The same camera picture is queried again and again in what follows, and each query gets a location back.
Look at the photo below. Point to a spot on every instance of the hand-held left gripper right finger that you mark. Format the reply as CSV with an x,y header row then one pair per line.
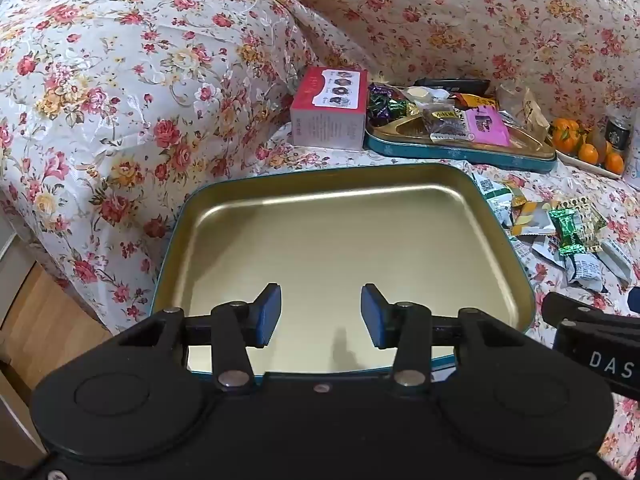
x,y
372,315

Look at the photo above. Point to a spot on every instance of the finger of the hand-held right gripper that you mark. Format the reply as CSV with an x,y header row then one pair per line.
x,y
565,307

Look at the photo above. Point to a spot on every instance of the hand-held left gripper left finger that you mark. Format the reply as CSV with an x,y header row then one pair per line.
x,y
267,315

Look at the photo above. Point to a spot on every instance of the pile of assorted small wrappers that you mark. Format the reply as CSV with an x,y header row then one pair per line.
x,y
565,230

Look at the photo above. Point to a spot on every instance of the deep teal gold tin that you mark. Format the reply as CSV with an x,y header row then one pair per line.
x,y
325,240

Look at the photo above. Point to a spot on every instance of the white fruit plate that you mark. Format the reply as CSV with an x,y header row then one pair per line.
x,y
590,167

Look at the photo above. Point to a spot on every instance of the white purple rabbit bottle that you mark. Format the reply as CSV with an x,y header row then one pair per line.
x,y
634,160

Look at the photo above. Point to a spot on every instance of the shallow teal gold tin lid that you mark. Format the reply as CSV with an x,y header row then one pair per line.
x,y
425,153

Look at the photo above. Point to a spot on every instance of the brown kiwi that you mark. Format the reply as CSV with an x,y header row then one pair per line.
x,y
595,139

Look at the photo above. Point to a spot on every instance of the plate of oranges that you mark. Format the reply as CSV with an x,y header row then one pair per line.
x,y
565,135

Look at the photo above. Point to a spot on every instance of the dark coffee bottle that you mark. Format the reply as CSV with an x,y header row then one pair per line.
x,y
619,132

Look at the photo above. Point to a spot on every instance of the pink white snack box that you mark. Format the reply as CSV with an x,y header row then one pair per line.
x,y
325,125

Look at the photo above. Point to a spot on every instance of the pink snack packet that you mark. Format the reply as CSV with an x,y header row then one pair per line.
x,y
487,127

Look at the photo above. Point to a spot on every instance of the gold foil snack bag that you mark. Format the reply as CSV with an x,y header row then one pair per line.
x,y
525,112

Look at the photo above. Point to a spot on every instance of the purple wrapped candy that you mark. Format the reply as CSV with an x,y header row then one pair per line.
x,y
382,96
379,116

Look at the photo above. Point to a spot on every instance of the clear packet of dark plums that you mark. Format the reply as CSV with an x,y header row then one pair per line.
x,y
445,122

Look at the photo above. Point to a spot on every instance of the green wrapped candy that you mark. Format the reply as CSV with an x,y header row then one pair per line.
x,y
404,109

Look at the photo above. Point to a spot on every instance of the orange snack packet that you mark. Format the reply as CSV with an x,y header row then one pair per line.
x,y
477,101

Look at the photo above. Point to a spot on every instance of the white round jelly cup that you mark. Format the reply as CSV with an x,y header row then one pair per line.
x,y
418,95
439,95

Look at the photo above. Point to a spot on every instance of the black flat object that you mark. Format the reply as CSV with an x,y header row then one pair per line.
x,y
450,85

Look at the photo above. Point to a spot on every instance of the floral cloth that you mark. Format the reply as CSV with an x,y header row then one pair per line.
x,y
125,85

